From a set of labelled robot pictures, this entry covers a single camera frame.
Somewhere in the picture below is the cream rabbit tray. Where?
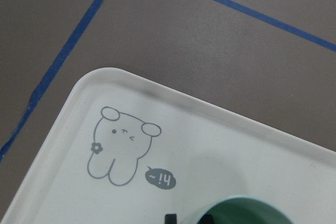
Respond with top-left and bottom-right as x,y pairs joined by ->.
2,68 -> 335,223

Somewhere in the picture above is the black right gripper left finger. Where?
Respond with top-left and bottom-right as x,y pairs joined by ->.
164,214 -> 177,224

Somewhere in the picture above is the mint green cup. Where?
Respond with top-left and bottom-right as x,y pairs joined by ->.
181,195 -> 297,224

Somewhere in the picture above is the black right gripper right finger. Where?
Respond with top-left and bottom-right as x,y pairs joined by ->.
199,214 -> 214,224

